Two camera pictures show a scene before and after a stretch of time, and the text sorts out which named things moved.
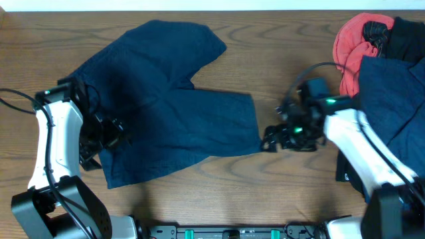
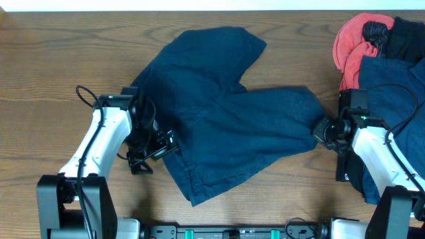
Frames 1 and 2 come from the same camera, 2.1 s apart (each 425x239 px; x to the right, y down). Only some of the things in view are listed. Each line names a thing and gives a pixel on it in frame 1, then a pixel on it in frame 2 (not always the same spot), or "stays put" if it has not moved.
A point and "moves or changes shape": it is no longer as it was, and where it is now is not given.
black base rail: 295,230 stays put
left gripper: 117,133 -> 162,149
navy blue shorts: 146,79 moves or changes shape
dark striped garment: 376,32 stays put
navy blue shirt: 391,97 stays put
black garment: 406,40 stays put
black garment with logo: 345,172 stays put
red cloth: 350,46 stays put
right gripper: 282,129 -> 319,133
